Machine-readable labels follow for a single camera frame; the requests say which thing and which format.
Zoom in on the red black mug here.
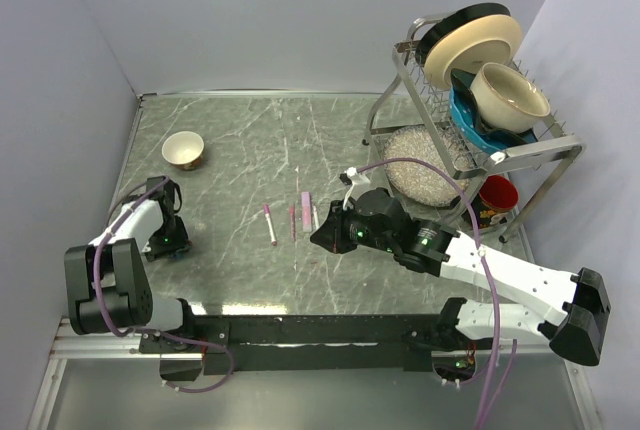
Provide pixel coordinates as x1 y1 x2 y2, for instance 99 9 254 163
472 175 519 229

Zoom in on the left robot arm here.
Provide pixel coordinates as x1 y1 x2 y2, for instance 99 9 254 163
64 176 199 352

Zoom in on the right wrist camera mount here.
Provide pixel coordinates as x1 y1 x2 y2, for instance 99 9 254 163
339 167 371 210

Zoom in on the cream ceramic bowl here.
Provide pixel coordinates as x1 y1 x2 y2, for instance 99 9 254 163
470 62 551 134

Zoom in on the aluminium frame rail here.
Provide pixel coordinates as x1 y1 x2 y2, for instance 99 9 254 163
49 314 151 359

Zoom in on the black base bar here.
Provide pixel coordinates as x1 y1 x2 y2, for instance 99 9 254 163
139 313 496 381

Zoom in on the small white bowl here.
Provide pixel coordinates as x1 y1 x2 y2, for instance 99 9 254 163
161 131 205 171

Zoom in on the pink thin pen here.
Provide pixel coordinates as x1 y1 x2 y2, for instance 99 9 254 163
289 205 296 242

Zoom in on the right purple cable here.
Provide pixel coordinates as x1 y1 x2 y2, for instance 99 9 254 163
359 157 518 430

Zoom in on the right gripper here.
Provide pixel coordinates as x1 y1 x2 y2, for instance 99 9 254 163
311 197 397 254

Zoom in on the pink highlighter pen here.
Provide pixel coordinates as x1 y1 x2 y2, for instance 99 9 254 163
301 191 313 233

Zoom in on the blue dotted bowl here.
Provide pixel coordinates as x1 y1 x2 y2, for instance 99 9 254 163
449 88 537 154

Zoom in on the white marker pen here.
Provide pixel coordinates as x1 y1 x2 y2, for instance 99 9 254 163
263 204 278 247
312 205 320 230

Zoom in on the large cream plate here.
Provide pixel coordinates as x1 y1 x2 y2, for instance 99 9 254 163
422 15 523 90

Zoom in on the black plate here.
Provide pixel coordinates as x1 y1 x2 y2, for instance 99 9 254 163
415 2 511 64

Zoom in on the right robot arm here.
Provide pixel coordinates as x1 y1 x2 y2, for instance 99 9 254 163
310 188 611 366

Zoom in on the metal dish rack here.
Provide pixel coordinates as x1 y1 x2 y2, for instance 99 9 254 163
362 13 586 243

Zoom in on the speckled glass plate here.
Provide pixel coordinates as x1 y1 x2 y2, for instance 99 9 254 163
383 125 459 208

